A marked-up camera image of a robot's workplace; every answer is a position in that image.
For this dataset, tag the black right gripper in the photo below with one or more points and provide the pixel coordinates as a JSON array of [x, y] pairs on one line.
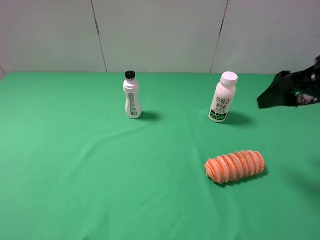
[[309, 78]]

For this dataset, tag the white bottle with black cap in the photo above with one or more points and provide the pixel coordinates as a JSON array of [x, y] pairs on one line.
[[131, 88]]

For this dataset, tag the white milk bottle green label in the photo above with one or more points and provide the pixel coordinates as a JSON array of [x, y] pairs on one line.
[[223, 97]]

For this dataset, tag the orange striped bread loaf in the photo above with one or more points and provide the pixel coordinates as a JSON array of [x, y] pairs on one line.
[[234, 167]]

